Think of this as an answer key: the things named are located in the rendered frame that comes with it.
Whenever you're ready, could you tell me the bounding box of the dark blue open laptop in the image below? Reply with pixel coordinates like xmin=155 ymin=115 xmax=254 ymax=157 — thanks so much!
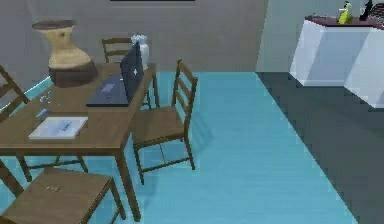
xmin=85 ymin=41 xmax=145 ymax=108

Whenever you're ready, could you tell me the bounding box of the brown wooden dining table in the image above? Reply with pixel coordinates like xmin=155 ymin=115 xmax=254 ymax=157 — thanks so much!
xmin=0 ymin=62 xmax=158 ymax=223

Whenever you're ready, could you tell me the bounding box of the white flat book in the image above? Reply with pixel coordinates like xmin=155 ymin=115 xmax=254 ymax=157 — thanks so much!
xmin=27 ymin=116 xmax=89 ymax=141

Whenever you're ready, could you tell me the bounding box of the beige and brown vase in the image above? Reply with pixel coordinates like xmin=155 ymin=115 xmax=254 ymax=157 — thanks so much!
xmin=31 ymin=19 xmax=99 ymax=89

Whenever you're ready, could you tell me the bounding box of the small clear glass object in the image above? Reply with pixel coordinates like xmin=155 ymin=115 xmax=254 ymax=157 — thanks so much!
xmin=39 ymin=90 xmax=54 ymax=104

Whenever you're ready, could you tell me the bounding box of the small blue pen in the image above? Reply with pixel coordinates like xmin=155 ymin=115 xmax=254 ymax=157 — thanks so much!
xmin=35 ymin=108 xmax=51 ymax=119

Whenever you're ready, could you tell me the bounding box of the white counter with dark top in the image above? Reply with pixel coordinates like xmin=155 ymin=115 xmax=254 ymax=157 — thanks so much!
xmin=288 ymin=15 xmax=384 ymax=109

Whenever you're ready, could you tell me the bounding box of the yellow green spray bottle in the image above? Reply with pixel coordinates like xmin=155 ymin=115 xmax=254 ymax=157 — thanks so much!
xmin=337 ymin=0 xmax=354 ymax=25

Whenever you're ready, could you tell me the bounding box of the black bottle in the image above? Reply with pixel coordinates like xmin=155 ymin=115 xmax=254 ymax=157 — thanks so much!
xmin=359 ymin=0 xmax=374 ymax=22

